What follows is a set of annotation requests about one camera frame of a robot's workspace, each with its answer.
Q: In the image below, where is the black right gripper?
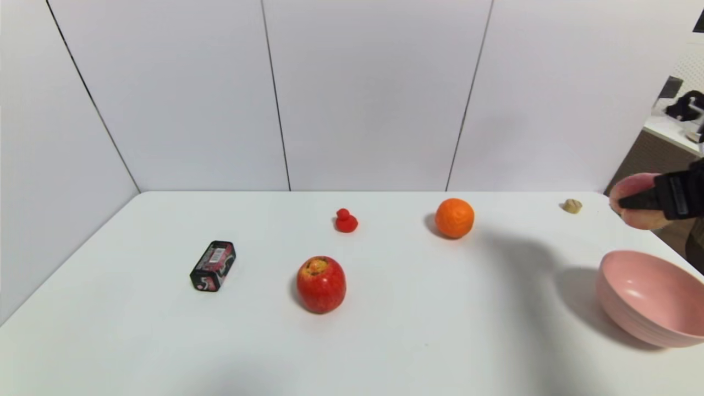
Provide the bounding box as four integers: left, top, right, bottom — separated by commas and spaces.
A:
618, 158, 704, 221

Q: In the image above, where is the pink yellow peach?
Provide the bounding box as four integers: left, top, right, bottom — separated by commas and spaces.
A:
609, 173, 674, 230

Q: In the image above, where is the pink bowl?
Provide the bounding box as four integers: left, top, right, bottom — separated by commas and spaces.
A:
596, 250, 704, 349

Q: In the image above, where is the black object on desk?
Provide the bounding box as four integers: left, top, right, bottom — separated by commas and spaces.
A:
664, 90, 704, 122

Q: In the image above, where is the brown perforated desk panel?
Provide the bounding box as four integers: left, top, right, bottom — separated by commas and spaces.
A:
605, 129, 704, 194

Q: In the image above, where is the white desk top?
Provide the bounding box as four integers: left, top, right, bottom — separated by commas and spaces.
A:
643, 104, 704, 158

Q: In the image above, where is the orange fruit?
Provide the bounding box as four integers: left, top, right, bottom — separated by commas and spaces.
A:
434, 198, 475, 239

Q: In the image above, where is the small red rubber duck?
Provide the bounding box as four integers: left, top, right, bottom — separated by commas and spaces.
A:
335, 208, 359, 233

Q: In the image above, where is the red apple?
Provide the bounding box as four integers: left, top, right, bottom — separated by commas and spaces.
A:
296, 256, 347, 315

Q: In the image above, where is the black pink printed box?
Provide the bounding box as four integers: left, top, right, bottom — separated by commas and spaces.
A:
190, 240, 237, 293

